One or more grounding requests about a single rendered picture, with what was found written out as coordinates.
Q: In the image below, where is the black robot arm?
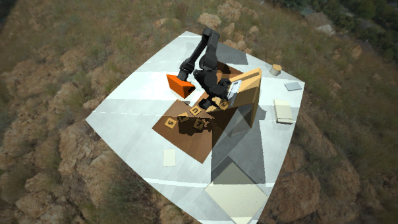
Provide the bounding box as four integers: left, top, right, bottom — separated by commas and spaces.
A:
176, 27, 228, 99

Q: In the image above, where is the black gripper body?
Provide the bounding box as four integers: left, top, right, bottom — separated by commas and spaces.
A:
198, 78, 231, 110

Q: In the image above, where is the grey cylinder with orange top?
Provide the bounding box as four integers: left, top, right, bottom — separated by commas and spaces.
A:
270, 64, 282, 76

